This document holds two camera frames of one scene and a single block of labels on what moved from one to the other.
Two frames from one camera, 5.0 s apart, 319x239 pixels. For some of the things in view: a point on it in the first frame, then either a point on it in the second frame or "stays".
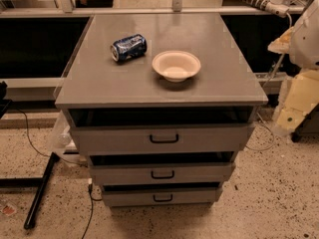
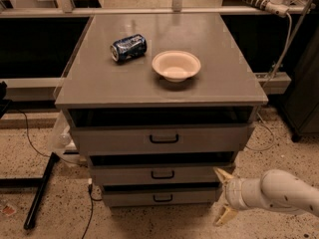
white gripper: x=306 y=40 -> x=232 y=191
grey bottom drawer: x=160 y=193 stays
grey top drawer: x=161 y=130 stays
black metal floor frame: x=32 y=182 stays
